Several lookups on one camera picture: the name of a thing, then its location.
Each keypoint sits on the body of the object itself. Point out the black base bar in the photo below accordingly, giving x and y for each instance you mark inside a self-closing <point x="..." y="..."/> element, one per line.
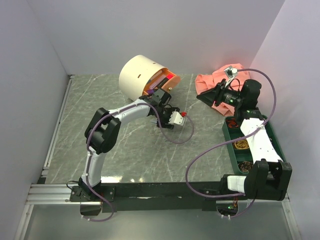
<point x="148" y="196"/>

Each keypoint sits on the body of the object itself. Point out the yellow rubber bands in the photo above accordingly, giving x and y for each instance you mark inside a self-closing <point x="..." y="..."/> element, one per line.
<point x="241" y="145"/>

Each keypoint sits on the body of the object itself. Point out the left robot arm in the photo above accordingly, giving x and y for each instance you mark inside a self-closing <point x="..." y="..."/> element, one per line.
<point x="103" y="130"/>

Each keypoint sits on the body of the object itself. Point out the pink highlighter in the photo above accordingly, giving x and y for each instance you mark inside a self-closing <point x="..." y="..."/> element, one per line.
<point x="167" y="77"/>

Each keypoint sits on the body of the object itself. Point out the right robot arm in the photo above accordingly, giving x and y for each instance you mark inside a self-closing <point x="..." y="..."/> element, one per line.
<point x="269" y="176"/>

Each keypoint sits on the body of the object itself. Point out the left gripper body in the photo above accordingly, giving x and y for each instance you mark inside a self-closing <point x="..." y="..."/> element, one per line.
<point x="164" y="115"/>

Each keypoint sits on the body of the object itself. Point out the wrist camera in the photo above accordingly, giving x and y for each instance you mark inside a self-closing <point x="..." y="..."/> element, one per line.
<point x="231" y="73"/>
<point x="176" y="119"/>

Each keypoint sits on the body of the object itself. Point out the green compartment tray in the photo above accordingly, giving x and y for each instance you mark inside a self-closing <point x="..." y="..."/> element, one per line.
<point x="239" y="152"/>

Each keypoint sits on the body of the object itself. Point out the lilac correction tape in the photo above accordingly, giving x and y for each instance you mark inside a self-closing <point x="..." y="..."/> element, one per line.
<point x="157" y="81"/>

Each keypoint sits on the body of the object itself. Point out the coiled band lower compartment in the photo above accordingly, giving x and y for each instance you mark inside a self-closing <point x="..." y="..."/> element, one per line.
<point x="245" y="166"/>

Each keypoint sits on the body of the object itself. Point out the round cream drawer cabinet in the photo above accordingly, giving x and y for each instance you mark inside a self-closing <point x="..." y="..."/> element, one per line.
<point x="139" y="73"/>

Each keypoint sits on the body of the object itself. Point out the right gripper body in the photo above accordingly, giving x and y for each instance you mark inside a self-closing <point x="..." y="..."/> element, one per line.
<point x="228" y="96"/>

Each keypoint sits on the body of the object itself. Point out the orange rubber bands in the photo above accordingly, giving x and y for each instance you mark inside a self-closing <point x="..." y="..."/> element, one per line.
<point x="231" y="123"/>

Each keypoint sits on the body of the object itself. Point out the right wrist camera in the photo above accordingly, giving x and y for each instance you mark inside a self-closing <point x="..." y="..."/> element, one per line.
<point x="231" y="73"/>

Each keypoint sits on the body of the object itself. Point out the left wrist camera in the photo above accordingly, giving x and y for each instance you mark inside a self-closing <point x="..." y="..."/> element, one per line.
<point x="176" y="119"/>

